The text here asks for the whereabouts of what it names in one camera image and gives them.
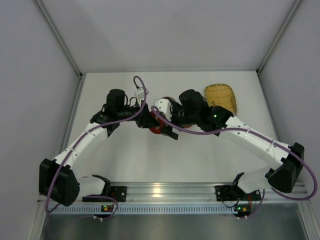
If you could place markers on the woven bamboo tray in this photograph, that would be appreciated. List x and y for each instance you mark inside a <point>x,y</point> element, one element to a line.
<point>221,94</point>

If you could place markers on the aluminium mounting rail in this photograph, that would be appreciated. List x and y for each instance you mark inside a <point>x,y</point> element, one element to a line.
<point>196,192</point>

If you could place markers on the slotted grey cable duct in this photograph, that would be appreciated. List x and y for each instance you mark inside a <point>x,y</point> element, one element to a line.
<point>144,209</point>

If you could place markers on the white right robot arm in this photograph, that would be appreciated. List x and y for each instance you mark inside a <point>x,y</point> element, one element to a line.
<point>283,167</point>

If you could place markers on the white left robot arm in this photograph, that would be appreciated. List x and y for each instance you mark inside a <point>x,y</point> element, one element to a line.
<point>60,179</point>

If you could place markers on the left aluminium frame post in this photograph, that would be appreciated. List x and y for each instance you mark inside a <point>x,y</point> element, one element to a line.
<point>43,11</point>

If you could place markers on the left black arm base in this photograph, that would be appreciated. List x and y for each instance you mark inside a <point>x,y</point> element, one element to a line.
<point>118,193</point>

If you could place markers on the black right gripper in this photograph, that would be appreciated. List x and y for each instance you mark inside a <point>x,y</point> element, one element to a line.
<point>168,127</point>

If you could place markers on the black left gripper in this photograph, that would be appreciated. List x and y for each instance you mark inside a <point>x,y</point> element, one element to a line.
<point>144,118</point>

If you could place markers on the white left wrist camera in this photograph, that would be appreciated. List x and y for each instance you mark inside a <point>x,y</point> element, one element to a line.
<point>140,93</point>

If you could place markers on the aluminium frame post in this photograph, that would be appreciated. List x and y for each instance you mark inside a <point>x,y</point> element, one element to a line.
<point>43,11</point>
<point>279,35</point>

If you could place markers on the right aluminium frame post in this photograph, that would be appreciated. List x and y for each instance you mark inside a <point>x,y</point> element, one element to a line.
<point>279,35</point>

